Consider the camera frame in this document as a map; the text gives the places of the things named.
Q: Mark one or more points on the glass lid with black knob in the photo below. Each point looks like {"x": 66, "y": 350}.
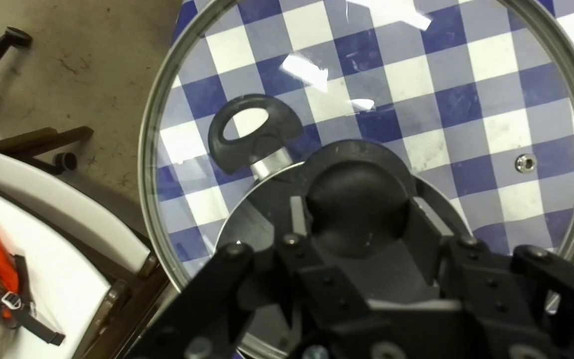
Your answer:
{"x": 357, "y": 192}

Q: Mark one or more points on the white curved chair rail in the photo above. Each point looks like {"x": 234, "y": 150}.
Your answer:
{"x": 68, "y": 202}

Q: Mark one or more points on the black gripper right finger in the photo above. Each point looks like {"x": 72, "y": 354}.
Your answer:
{"x": 453, "y": 256}

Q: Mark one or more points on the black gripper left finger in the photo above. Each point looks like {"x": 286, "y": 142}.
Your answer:
{"x": 224, "y": 292}

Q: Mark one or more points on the brown wooden bar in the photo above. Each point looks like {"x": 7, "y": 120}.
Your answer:
{"x": 41, "y": 140}

